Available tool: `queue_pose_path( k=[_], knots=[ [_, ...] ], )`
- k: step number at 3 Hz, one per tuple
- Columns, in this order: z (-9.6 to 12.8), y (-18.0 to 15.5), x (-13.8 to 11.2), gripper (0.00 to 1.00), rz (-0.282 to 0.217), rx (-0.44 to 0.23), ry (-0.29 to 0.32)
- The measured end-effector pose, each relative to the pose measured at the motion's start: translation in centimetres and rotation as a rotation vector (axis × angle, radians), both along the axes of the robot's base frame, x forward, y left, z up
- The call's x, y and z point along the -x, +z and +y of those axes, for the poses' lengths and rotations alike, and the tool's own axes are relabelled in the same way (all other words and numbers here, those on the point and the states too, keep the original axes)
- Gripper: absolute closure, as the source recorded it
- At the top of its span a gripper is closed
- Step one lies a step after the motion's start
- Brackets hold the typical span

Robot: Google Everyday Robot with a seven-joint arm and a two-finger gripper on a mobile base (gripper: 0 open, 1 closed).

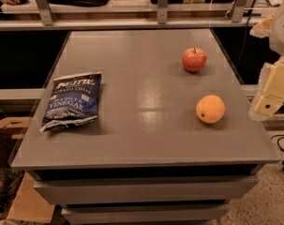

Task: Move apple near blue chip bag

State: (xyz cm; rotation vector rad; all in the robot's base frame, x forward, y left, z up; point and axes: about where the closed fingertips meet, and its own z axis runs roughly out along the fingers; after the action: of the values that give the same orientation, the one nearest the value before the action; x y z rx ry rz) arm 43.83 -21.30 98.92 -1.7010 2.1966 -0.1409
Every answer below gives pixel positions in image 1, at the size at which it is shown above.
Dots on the blue chip bag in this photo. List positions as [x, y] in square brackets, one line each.
[73, 101]

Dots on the red apple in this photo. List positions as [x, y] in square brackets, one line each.
[194, 59]

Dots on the metal frame post middle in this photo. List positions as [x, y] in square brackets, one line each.
[162, 11]

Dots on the grey lower drawer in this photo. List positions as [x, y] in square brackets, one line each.
[145, 214]

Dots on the orange fruit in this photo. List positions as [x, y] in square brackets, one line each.
[210, 109]

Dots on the metal frame post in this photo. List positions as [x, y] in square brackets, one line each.
[44, 12]
[237, 11]
[162, 11]

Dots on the cardboard box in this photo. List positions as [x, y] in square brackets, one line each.
[19, 203]

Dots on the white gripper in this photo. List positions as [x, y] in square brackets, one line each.
[282, 32]

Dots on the grey upper drawer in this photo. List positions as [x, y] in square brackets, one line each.
[146, 190]

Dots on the grey drawer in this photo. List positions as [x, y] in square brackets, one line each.
[146, 190]
[145, 214]

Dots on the metal frame post left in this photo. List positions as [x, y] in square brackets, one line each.
[44, 12]

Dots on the metal frame post right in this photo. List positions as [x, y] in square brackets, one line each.
[237, 11]

